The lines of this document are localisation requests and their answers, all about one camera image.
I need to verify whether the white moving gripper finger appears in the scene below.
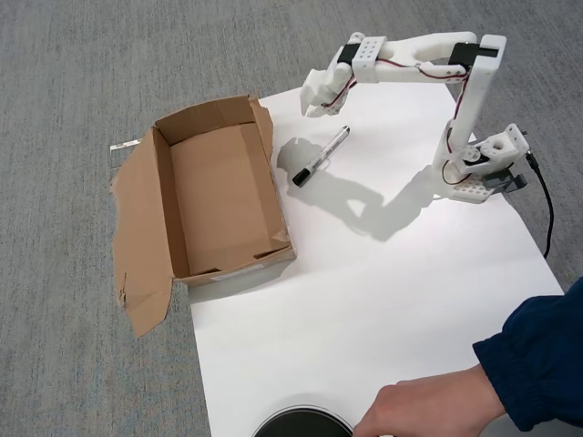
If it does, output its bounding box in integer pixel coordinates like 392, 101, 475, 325
304, 97, 346, 119

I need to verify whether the white gripper body with motor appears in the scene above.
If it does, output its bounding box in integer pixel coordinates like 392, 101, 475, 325
326, 63, 357, 106

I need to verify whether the white fixed gripper finger with hole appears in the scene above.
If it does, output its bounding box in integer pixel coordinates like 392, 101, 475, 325
300, 66, 337, 109

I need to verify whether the white marker pen black cap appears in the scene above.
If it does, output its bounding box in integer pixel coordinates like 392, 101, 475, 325
291, 125, 352, 188

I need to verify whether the forearm in dark blue sleeve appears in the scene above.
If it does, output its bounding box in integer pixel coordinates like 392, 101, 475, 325
472, 277, 583, 432

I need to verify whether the open brown cardboard box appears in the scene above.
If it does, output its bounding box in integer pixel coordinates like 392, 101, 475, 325
108, 94, 298, 340

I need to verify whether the person's bare hand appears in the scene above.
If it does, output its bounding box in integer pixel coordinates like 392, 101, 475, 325
353, 363, 507, 437

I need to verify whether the grey table clamp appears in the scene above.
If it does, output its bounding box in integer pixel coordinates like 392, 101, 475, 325
483, 170, 528, 195

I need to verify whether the black round disc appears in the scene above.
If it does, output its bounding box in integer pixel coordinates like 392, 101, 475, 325
251, 394, 357, 437

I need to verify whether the black power cable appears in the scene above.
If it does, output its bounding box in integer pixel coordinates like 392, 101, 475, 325
526, 152, 555, 259

